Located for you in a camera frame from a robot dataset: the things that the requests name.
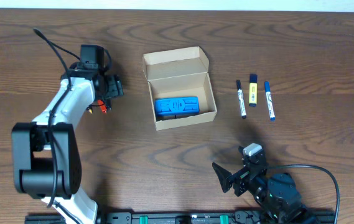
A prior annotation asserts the black mounting rail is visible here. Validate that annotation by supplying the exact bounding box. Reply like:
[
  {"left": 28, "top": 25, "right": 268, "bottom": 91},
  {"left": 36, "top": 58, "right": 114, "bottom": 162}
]
[{"left": 24, "top": 210, "right": 335, "bottom": 224}]

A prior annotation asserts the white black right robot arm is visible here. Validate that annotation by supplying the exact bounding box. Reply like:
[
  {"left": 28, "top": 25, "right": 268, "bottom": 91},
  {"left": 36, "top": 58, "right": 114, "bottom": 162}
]
[{"left": 212, "top": 147, "right": 320, "bottom": 223}]

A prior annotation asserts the cardboard box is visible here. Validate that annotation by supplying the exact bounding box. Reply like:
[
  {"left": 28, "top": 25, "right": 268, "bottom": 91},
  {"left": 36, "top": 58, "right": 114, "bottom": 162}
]
[{"left": 142, "top": 47, "right": 217, "bottom": 131}]

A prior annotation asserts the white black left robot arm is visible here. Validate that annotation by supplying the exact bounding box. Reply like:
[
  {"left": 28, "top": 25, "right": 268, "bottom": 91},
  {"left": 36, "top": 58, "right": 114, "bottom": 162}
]
[{"left": 11, "top": 62, "right": 123, "bottom": 223}]

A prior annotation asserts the yellow highlighter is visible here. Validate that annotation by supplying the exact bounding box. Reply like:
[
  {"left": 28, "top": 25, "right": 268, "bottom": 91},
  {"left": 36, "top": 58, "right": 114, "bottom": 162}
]
[{"left": 249, "top": 73, "right": 258, "bottom": 107}]

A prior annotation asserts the blue whiteboard eraser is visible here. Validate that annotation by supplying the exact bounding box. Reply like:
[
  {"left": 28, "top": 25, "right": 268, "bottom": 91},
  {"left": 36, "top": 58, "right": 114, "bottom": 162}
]
[{"left": 154, "top": 96, "right": 200, "bottom": 116}]

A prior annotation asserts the red black stapler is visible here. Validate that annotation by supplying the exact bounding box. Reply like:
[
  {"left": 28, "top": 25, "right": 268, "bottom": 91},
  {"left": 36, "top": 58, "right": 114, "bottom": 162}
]
[{"left": 98, "top": 100, "right": 108, "bottom": 114}]

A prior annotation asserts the blue whiteboard marker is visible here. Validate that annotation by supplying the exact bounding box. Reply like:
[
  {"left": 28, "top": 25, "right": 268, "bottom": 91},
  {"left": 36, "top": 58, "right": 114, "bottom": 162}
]
[{"left": 264, "top": 81, "right": 276, "bottom": 121}]

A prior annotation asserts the black whiteboard marker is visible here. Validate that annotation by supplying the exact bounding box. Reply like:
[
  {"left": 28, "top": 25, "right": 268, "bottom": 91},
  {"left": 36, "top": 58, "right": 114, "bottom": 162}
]
[{"left": 236, "top": 80, "right": 247, "bottom": 119}]

